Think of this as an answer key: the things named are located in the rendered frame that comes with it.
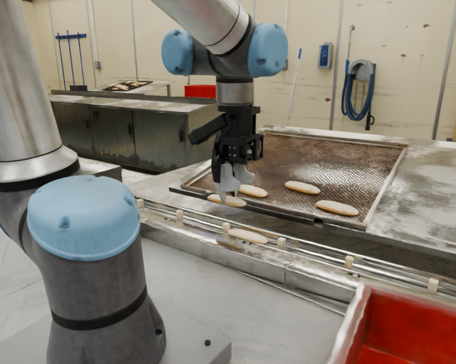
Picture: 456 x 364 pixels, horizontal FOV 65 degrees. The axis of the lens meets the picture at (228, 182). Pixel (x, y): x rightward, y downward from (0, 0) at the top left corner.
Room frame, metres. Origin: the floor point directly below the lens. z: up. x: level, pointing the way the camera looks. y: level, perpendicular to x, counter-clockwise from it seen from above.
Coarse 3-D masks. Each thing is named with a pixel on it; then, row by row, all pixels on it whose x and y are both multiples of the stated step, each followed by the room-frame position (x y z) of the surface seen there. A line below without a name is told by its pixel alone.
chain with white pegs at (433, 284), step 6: (138, 204) 0.91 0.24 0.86; (180, 210) 0.84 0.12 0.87; (180, 216) 0.83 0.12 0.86; (222, 228) 0.76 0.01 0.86; (228, 228) 0.75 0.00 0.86; (282, 240) 0.67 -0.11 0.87; (282, 246) 0.67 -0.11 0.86; (348, 258) 0.60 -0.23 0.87; (348, 264) 0.60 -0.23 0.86; (432, 282) 0.52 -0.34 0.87; (432, 288) 0.52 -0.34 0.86
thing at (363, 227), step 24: (288, 144) 1.22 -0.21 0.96; (312, 144) 1.19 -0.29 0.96; (336, 144) 1.17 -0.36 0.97; (360, 144) 1.16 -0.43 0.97; (384, 144) 1.13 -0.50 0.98; (408, 144) 1.09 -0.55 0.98; (264, 168) 1.04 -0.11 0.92; (336, 168) 0.99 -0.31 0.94; (360, 168) 0.98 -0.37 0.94; (216, 192) 0.89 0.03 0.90; (288, 192) 0.88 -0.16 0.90; (360, 192) 0.84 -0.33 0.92; (384, 192) 0.82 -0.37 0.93; (312, 216) 0.74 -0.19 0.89; (360, 216) 0.74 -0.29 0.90
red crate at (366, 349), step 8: (368, 352) 0.42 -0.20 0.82; (376, 352) 0.42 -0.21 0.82; (384, 352) 0.42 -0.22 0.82; (360, 360) 0.40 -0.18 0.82; (368, 360) 0.40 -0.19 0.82; (376, 360) 0.40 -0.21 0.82; (384, 360) 0.40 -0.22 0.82; (392, 360) 0.40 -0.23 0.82; (400, 360) 0.40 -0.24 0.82; (408, 360) 0.40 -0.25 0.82
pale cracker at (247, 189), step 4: (240, 188) 0.90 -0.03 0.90; (244, 188) 0.90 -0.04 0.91; (248, 188) 0.90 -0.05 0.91; (252, 188) 0.89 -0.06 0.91; (256, 188) 0.89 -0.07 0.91; (260, 188) 0.89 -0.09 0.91; (244, 192) 0.89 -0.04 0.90; (248, 192) 0.88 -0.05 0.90; (252, 192) 0.88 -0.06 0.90; (256, 192) 0.87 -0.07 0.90; (260, 192) 0.87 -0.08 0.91; (264, 192) 0.87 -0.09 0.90; (260, 196) 0.86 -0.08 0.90
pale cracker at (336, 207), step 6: (318, 204) 0.79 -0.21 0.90; (324, 204) 0.78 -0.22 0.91; (330, 204) 0.78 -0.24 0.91; (336, 204) 0.78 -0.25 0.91; (342, 204) 0.78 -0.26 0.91; (330, 210) 0.77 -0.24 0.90; (336, 210) 0.76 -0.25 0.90; (342, 210) 0.75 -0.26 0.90; (348, 210) 0.75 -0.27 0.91; (354, 210) 0.75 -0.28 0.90
